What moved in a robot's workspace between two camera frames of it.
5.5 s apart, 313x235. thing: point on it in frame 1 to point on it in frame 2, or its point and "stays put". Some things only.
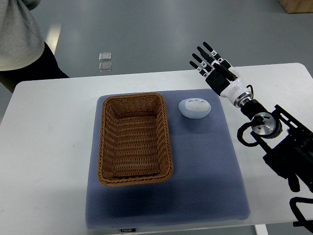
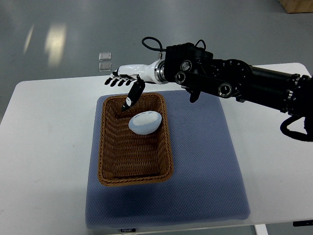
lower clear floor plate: x=105 y=66 stays put
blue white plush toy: x=194 y=108 to x=145 y=123
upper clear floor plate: x=106 y=56 stays put
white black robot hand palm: x=230 y=88 to x=154 y=72
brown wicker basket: x=135 y=145 stays put
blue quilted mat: x=207 y=185 stays put
